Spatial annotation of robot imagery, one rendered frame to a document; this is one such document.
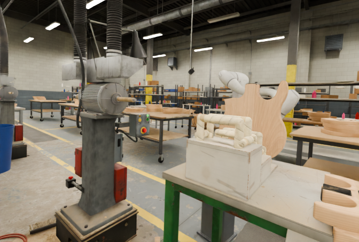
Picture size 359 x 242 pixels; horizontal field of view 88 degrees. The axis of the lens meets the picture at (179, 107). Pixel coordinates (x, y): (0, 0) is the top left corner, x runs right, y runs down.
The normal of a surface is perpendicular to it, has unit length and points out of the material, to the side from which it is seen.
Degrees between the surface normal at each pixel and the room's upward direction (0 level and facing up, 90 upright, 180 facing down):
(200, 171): 90
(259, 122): 90
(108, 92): 85
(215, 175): 90
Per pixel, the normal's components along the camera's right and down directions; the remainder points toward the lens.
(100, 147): 0.78, 0.06
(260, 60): -0.62, 0.02
